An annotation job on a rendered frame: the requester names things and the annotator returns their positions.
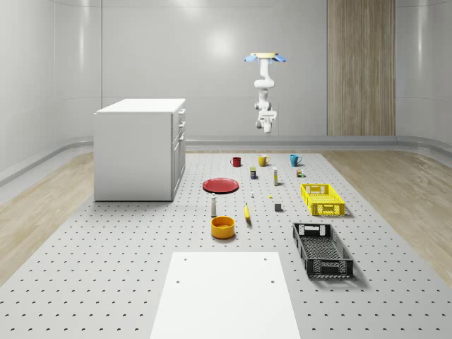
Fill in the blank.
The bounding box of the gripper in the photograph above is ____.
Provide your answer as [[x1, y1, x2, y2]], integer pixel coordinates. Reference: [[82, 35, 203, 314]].
[[258, 109, 279, 124]]

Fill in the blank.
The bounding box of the white board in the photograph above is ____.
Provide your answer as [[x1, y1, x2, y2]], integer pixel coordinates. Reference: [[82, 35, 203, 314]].
[[150, 251, 302, 339]]

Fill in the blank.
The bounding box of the red plate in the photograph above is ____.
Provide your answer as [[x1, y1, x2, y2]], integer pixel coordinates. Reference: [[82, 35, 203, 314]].
[[202, 177, 240, 195]]

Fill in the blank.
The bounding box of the yellow bowl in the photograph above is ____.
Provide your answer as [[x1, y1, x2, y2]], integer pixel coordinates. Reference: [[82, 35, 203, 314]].
[[210, 215, 236, 239]]

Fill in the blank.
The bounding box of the dark grey basket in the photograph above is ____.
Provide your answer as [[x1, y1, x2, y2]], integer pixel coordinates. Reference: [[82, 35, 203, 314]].
[[292, 222, 355, 280]]

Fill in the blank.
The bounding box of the drone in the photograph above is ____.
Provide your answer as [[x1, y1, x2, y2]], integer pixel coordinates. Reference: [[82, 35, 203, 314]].
[[242, 52, 287, 65]]

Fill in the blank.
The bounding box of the white cabinet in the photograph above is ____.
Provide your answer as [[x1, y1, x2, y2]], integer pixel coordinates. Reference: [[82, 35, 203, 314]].
[[93, 97, 187, 203]]

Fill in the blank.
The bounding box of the yellow basket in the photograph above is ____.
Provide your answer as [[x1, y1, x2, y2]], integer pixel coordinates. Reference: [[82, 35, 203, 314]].
[[300, 183, 346, 217]]

